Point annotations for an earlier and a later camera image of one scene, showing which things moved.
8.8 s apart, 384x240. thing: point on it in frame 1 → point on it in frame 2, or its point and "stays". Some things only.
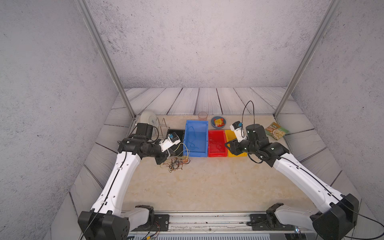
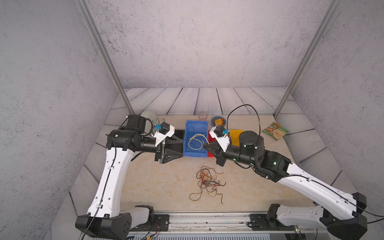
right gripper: x=234 y=147 → x=220 y=154
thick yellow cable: x=187 y=151 → x=199 y=134
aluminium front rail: x=232 y=224 stays
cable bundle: x=175 y=163 → x=207 y=177
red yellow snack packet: x=219 y=122 stays
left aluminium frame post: x=84 y=9 stays
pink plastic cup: x=202 y=116 stays
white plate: x=149 y=117 stays
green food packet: x=276 y=131 stays
